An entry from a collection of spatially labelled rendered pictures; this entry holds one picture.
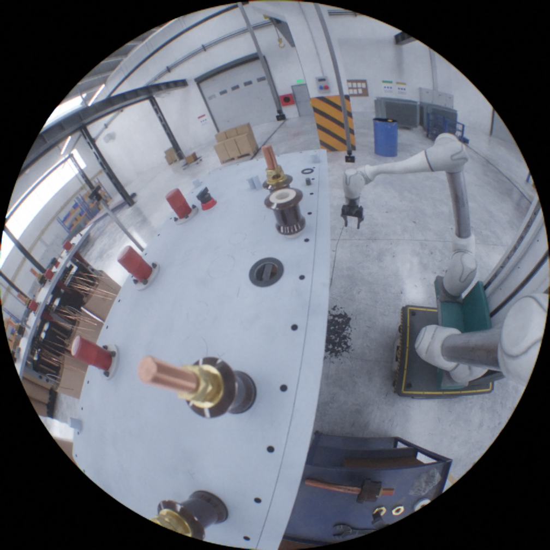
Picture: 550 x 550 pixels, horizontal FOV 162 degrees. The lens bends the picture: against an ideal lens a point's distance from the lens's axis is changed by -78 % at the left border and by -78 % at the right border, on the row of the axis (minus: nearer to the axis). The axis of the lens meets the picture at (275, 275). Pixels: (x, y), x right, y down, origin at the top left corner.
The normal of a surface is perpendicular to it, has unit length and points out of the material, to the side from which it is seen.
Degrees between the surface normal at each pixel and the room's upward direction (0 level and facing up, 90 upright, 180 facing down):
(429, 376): 0
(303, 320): 0
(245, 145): 90
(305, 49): 90
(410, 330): 0
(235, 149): 90
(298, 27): 90
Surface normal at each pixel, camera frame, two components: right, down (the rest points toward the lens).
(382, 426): -0.26, -0.59
